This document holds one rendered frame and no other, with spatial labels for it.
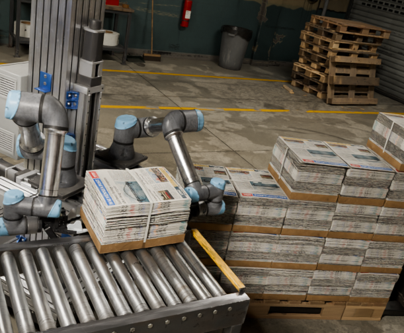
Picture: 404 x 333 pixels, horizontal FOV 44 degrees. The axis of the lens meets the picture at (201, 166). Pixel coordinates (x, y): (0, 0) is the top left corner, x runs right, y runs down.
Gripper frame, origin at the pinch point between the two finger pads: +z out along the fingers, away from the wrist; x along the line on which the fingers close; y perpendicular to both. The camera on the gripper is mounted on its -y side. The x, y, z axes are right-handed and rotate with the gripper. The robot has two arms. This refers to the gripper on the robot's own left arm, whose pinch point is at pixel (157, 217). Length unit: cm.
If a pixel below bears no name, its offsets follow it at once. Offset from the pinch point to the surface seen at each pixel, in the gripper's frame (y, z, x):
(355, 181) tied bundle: 18, -112, 11
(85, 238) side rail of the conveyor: -0.2, 37.4, 10.2
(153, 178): 23.6, 8.4, 5.5
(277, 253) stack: -33, -81, 1
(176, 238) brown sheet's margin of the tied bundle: 3.5, 1.6, 23.0
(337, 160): 26, -103, 2
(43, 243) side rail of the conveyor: 0, 54, 11
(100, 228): 9.7, 34.8, 19.0
